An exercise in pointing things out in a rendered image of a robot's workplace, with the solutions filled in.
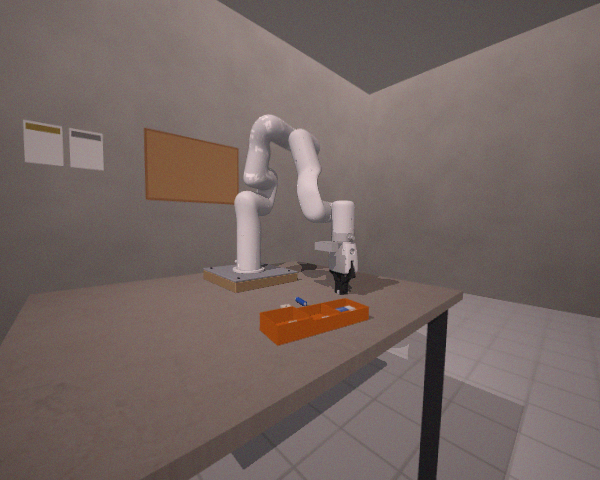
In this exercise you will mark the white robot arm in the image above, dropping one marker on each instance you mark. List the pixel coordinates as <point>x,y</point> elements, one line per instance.
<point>257,174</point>

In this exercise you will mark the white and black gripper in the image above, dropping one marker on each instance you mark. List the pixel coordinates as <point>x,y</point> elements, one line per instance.
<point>343,262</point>

